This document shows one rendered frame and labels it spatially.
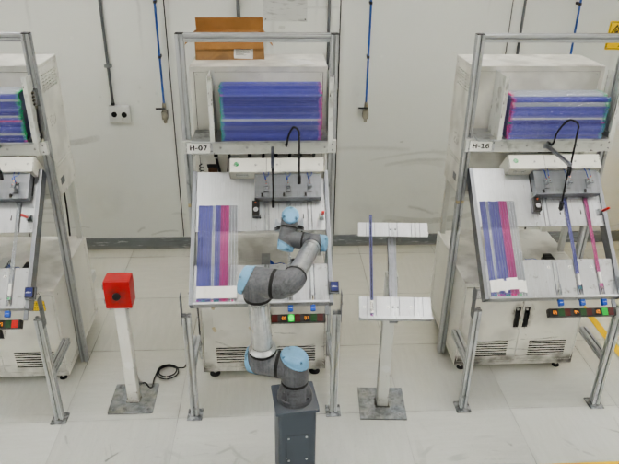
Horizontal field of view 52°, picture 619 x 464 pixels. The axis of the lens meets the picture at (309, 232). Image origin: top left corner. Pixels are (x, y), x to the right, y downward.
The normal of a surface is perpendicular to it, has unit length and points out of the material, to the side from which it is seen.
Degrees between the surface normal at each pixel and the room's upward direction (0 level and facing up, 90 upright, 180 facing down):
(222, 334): 90
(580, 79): 90
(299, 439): 90
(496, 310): 90
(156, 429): 0
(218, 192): 43
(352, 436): 0
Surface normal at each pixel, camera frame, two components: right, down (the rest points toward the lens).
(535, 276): 0.04, -0.33
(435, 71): 0.05, 0.45
